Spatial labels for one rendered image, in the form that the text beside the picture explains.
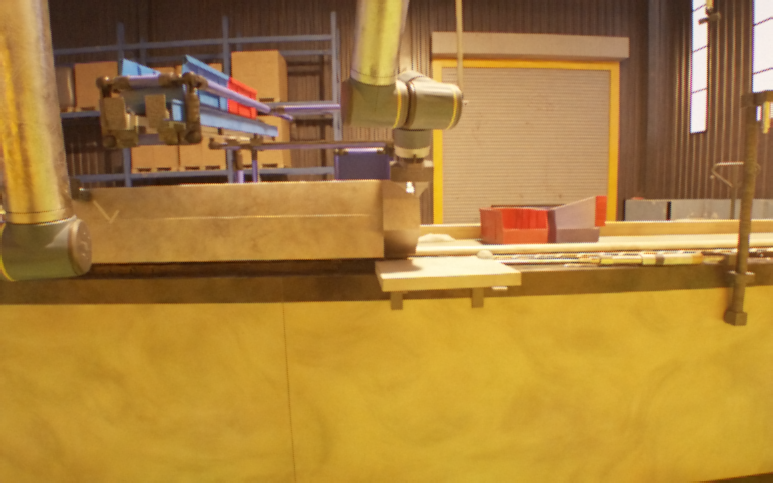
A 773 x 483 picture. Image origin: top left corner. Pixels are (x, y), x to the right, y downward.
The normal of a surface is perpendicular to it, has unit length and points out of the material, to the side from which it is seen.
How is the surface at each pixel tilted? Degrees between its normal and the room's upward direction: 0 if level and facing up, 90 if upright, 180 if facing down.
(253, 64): 90
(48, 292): 90
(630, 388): 90
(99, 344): 91
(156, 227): 80
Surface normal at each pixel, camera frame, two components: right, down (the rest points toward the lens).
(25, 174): 0.55, 0.26
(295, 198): 0.02, -0.05
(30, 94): 0.85, 0.19
